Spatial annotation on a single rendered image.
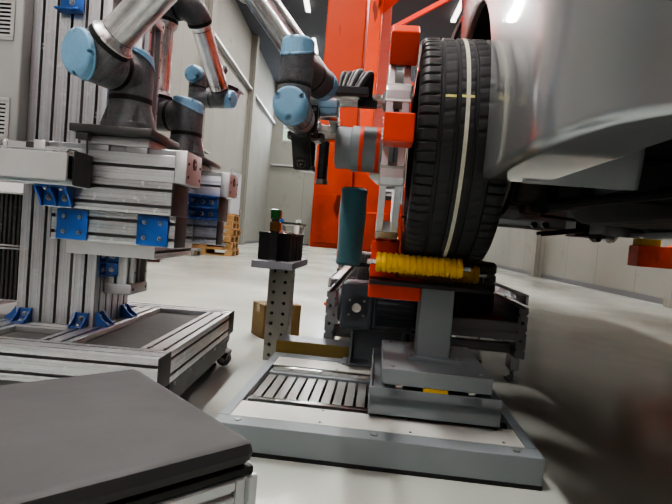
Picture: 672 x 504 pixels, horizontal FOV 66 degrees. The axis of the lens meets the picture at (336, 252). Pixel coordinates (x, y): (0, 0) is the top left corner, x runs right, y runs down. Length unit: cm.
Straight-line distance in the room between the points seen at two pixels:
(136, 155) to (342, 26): 110
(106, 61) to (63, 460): 108
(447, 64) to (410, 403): 90
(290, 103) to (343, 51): 112
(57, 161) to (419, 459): 117
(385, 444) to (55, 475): 93
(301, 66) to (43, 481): 91
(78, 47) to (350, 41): 112
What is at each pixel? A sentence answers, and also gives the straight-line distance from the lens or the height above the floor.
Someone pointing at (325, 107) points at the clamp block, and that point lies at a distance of 146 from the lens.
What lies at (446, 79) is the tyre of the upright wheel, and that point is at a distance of 137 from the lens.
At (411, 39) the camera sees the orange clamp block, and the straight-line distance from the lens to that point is 148.
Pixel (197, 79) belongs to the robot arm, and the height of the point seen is 119.
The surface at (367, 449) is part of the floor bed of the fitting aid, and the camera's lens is 137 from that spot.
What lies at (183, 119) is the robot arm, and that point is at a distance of 204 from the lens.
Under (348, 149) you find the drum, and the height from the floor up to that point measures 84.
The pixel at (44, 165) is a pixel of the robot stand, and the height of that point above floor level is 69.
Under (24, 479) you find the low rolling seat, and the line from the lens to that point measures 57.
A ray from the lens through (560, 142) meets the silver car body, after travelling 87.
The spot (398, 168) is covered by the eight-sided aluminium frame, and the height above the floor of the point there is 76.
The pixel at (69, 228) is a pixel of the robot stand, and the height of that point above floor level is 54.
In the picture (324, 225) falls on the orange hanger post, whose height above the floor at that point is 61.
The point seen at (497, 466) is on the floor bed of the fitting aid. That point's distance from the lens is 141.
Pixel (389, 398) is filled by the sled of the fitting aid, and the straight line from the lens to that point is 148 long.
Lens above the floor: 58
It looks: 2 degrees down
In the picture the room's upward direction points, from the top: 5 degrees clockwise
